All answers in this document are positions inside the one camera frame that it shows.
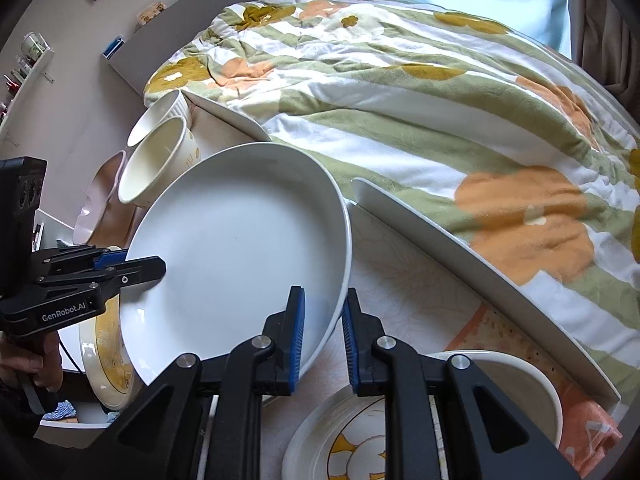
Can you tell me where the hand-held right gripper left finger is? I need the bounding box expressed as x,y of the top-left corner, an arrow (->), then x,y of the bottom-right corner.
62,285 -> 307,480

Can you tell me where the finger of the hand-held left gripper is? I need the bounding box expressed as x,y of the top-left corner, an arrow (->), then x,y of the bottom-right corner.
31,244 -> 130,275
30,256 -> 167,297

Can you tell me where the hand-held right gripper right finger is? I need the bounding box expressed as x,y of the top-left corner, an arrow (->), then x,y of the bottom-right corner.
341,287 -> 582,480

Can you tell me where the large plain white plate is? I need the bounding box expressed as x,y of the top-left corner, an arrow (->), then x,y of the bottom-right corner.
119,142 -> 352,387

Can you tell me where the plain white bowl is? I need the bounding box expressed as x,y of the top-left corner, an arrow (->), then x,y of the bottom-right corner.
430,350 -> 564,453

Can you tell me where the person's left hand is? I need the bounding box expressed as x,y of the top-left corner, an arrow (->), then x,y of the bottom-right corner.
0,332 -> 65,403

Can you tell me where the pink bowl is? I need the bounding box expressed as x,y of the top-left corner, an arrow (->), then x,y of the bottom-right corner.
72,150 -> 138,247

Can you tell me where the cream tablecloth with orange trim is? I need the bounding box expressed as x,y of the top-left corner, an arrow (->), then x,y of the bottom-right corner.
190,110 -> 623,480

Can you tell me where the white plate yellow cartoon print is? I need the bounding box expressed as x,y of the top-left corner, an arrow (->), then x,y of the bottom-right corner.
282,384 -> 451,480
78,292 -> 146,411

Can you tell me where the cream bowl with yellow print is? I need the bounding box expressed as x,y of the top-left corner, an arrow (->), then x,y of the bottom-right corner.
117,116 -> 202,208

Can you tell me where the white rimmed tray table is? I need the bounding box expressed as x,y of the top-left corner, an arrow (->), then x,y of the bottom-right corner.
185,89 -> 623,411

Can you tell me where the ribbed white bowl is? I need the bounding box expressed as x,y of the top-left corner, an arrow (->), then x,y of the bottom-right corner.
126,90 -> 190,147

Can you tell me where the blue checkered cloth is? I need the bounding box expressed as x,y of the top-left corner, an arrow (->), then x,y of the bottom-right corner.
42,400 -> 78,421

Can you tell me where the glass jar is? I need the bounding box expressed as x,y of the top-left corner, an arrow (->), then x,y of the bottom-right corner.
21,32 -> 50,61

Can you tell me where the grey bed headboard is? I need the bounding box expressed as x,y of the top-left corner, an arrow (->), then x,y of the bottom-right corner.
107,0 -> 301,96

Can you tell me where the patterned tissue box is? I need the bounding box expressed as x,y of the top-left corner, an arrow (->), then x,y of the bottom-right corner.
137,2 -> 166,25

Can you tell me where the floral green orange blanket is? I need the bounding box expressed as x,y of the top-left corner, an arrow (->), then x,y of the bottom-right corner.
144,0 -> 640,401

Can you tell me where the light blue curtain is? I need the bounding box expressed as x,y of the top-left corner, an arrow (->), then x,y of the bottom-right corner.
367,0 -> 572,58

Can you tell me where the wide brown curtain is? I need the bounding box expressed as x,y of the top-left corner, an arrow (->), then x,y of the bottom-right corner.
567,0 -> 640,126

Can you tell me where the white wall shelf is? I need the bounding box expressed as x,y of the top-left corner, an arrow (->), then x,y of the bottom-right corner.
0,47 -> 55,136

